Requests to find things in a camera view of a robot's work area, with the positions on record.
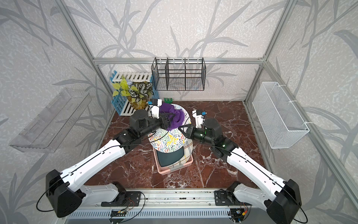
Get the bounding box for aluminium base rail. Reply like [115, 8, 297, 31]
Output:
[53, 189, 276, 224]

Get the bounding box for plaid striped white plate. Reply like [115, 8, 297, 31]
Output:
[157, 140, 193, 167]

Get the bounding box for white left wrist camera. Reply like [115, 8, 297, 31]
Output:
[148, 99, 162, 119]

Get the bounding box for blue white slatted crate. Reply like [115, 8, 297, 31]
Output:
[110, 71, 159, 116]

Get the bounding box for clear acrylic wall shelf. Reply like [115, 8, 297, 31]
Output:
[9, 88, 91, 153]

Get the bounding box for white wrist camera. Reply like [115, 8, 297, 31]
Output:
[148, 99, 162, 119]
[192, 110, 207, 128]

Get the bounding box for aluminium frame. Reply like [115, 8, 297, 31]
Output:
[54, 0, 358, 211]

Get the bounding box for pink perforated plastic basket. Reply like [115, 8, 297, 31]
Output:
[153, 143, 194, 175]

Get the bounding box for white mesh wall basket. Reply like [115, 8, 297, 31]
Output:
[252, 82, 310, 149]

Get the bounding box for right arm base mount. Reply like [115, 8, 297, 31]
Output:
[214, 181, 251, 206]

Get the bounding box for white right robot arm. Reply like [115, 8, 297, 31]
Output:
[178, 118, 303, 224]

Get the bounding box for purple cloth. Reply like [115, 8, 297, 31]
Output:
[159, 103, 185, 131]

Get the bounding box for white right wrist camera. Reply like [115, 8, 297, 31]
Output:
[192, 110, 207, 128]

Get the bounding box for black wire wall rack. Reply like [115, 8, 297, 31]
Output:
[151, 58, 207, 91]

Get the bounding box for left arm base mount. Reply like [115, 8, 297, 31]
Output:
[101, 182, 141, 207]

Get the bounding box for colourful squiggle round plate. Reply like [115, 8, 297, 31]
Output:
[148, 129, 187, 153]

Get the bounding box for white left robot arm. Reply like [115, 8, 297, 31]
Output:
[44, 110, 173, 217]

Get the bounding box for potted plant in yellow pot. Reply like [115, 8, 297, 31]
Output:
[112, 77, 153, 110]

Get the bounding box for dark green square plate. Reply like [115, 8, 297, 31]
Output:
[157, 147, 184, 167]

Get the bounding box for green toy rake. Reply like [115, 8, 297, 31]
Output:
[164, 98, 173, 104]

